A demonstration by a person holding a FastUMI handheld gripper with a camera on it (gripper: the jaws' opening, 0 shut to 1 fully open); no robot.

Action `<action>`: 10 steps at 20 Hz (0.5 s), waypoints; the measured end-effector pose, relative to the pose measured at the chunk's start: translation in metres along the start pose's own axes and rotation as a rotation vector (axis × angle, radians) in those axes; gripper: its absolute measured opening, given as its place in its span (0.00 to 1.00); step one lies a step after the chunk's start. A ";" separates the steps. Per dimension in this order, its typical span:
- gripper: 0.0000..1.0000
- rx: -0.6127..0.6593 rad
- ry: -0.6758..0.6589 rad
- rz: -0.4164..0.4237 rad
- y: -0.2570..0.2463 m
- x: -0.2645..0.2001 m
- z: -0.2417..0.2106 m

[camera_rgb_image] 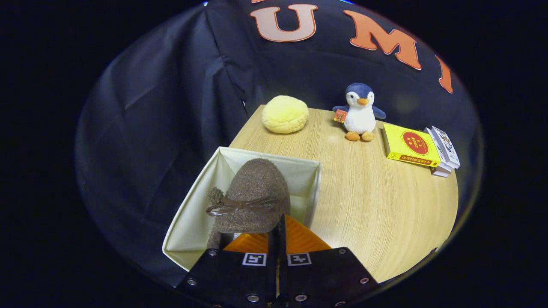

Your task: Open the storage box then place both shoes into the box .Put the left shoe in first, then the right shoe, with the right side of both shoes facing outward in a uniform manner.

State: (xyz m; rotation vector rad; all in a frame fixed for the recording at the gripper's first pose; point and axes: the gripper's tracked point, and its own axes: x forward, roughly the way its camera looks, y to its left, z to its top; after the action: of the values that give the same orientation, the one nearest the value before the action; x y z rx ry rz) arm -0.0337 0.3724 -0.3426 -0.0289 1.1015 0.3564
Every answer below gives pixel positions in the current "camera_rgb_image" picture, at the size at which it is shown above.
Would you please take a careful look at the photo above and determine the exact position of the cream fabric storage box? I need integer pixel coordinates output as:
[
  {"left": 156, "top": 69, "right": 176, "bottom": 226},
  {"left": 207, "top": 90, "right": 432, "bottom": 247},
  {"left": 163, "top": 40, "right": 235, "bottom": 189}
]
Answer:
[{"left": 162, "top": 146, "right": 322, "bottom": 272}]

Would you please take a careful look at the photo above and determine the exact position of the black backdrop cloth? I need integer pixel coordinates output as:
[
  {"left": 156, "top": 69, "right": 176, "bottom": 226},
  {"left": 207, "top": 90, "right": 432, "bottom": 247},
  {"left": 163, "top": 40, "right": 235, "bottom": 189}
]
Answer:
[{"left": 75, "top": 0, "right": 484, "bottom": 287}]

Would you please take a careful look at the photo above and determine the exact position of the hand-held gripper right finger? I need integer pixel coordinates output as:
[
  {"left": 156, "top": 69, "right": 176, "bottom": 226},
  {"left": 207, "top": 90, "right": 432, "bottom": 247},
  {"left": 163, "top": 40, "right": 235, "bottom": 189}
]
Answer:
[{"left": 279, "top": 214, "right": 379, "bottom": 306}]

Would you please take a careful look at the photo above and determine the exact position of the yellow book with red circle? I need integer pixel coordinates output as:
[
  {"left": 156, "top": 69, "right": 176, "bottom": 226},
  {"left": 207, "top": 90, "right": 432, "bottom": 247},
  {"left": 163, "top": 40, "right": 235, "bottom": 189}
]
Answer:
[{"left": 382, "top": 123, "right": 441, "bottom": 168}]

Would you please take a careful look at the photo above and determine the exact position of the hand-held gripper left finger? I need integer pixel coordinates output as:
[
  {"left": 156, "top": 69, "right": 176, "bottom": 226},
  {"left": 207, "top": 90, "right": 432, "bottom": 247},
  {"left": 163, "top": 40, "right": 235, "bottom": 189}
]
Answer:
[{"left": 176, "top": 222, "right": 280, "bottom": 306}]

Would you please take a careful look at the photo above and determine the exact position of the yellow round bun plush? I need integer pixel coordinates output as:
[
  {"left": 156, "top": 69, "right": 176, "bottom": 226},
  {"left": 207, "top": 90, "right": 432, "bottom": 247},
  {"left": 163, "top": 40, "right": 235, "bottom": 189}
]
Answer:
[{"left": 262, "top": 95, "right": 310, "bottom": 135}]

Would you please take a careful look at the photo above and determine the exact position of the penguin plush toy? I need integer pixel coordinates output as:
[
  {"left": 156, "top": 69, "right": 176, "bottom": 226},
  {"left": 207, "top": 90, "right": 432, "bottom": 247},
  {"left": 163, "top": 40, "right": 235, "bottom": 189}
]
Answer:
[{"left": 333, "top": 83, "right": 387, "bottom": 142}]

